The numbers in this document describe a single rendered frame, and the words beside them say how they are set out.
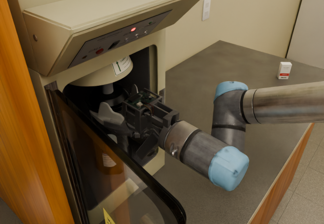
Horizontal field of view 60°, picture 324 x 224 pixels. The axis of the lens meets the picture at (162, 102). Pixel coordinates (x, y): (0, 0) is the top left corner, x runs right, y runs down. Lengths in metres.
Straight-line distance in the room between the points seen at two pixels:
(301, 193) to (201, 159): 1.78
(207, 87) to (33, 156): 1.01
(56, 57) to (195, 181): 0.61
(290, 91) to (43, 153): 0.44
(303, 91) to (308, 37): 2.98
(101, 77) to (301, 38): 3.12
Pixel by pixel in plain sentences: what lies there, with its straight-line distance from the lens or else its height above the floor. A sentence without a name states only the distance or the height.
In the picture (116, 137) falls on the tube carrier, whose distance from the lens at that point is 0.72.
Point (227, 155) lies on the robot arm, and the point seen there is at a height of 1.27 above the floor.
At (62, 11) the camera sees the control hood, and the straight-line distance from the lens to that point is 0.42.
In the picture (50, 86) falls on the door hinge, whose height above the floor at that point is 1.38.
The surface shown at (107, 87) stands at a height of 1.28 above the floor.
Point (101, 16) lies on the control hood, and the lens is 0.39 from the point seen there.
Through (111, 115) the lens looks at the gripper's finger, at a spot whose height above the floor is 1.25.
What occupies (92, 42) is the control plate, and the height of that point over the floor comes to 1.47.
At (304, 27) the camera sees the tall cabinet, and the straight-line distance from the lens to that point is 3.53.
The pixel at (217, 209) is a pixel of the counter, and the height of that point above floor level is 0.94.
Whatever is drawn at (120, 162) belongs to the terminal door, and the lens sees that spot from 0.34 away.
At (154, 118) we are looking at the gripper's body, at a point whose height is 1.28.
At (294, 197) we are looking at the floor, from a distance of 2.22.
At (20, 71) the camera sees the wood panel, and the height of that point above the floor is 1.47.
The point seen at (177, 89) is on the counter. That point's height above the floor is 0.94.
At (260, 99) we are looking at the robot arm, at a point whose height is 1.31.
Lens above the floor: 1.62
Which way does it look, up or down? 35 degrees down
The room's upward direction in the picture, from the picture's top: straight up
